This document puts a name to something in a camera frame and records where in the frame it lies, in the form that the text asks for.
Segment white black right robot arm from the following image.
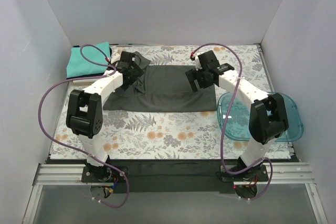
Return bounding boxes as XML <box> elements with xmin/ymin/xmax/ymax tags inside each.
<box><xmin>186</xmin><ymin>51</ymin><xmax>289</xmax><ymax>181</ymax></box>

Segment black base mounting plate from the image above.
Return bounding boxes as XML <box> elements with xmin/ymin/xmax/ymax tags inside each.
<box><xmin>46</xmin><ymin>157</ymin><xmax>270</xmax><ymax>195</ymax></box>

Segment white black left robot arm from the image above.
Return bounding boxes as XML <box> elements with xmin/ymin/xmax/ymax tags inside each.
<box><xmin>66</xmin><ymin>51</ymin><xmax>144</xmax><ymax>182</ymax></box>

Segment teal transparent plastic bin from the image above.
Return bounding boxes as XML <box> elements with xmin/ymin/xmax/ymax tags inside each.
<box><xmin>217</xmin><ymin>92</ymin><xmax>304</xmax><ymax>142</ymax></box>

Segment floral patterned table mat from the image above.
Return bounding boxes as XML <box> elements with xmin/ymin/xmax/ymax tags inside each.
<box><xmin>49</xmin><ymin>45</ymin><xmax>294</xmax><ymax>160</ymax></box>

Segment folded teal t shirt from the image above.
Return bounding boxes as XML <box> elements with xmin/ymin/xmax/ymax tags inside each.
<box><xmin>66</xmin><ymin>47</ymin><xmax>107</xmax><ymax>79</ymax></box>

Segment folded white t shirt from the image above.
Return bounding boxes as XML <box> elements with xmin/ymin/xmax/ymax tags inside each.
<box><xmin>68</xmin><ymin>42</ymin><xmax>118</xmax><ymax>81</ymax></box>

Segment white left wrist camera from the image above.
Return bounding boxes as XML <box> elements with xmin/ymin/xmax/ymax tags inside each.
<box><xmin>110</xmin><ymin>51</ymin><xmax>122</xmax><ymax>68</ymax></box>

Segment dark grey t shirt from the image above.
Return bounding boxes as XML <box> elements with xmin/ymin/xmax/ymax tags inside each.
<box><xmin>103</xmin><ymin>51</ymin><xmax>217</xmax><ymax>113</ymax></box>

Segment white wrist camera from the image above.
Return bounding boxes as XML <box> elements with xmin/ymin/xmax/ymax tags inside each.
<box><xmin>193</xmin><ymin>55</ymin><xmax>202</xmax><ymax>70</ymax></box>
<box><xmin>110</xmin><ymin>51</ymin><xmax>122</xmax><ymax>68</ymax></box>

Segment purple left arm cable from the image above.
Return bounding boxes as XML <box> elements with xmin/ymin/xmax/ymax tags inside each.
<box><xmin>38</xmin><ymin>44</ymin><xmax>130</xmax><ymax>208</ymax></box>

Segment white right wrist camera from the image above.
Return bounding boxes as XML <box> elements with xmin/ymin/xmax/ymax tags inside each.
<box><xmin>193</xmin><ymin>55</ymin><xmax>202</xmax><ymax>70</ymax></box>

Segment aluminium frame rail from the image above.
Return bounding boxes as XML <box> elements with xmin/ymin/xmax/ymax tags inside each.
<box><xmin>22</xmin><ymin>162</ymin><xmax>328</xmax><ymax>223</ymax></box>

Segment folded beige t shirt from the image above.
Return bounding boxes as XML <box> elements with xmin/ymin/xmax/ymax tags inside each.
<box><xmin>72</xmin><ymin>78</ymin><xmax>98</xmax><ymax>86</ymax></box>

